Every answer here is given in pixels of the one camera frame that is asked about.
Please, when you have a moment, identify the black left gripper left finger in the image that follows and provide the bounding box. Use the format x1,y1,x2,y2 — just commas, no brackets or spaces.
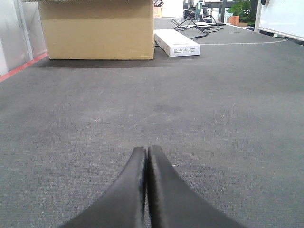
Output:
61,147,147,228

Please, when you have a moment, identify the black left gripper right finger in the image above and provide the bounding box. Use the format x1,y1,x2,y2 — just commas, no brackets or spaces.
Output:
147,145,243,228

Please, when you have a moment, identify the long white carton box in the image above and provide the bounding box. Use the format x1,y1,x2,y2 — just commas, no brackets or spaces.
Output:
154,29,200,57

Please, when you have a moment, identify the large cardboard box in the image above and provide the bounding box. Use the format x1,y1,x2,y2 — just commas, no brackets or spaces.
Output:
37,0,154,60

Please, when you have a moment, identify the green potted plant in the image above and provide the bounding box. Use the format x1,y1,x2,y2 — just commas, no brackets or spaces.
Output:
226,0,256,26

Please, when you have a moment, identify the white whiteboard panel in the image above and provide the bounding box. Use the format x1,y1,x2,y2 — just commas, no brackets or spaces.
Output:
255,0,304,41

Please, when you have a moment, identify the black cable bundle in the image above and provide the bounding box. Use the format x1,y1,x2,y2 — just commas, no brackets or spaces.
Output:
171,14,224,40

